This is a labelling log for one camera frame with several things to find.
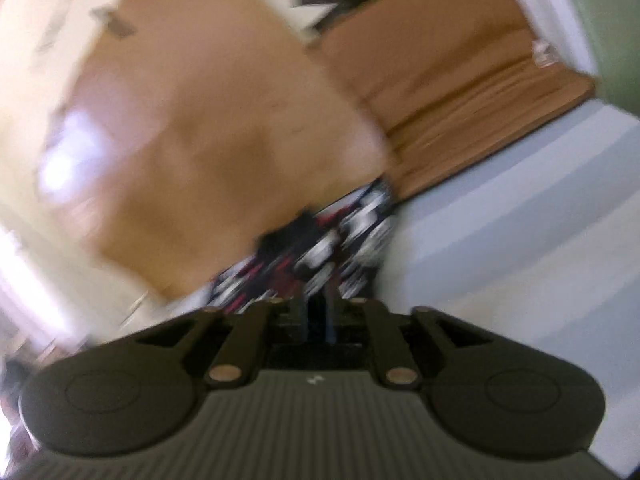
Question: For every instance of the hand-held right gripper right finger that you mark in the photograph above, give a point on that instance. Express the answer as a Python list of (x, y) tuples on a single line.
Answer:
[(380, 332)]

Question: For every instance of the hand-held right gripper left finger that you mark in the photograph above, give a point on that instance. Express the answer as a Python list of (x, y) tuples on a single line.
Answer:
[(250, 332)]

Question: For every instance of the black reindeer knit sweater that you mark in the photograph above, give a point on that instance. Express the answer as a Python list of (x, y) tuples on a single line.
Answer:
[(320, 255)]

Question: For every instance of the white door frame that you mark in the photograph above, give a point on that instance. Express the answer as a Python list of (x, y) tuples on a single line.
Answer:
[(550, 10)]

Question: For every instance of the grey striped bed sheet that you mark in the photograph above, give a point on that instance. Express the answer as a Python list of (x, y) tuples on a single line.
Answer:
[(525, 240)]

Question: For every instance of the brown cushion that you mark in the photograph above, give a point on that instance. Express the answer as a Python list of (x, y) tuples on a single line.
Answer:
[(450, 80)]

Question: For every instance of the wooden headboard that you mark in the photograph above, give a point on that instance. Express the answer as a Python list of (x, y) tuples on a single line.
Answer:
[(210, 125)]

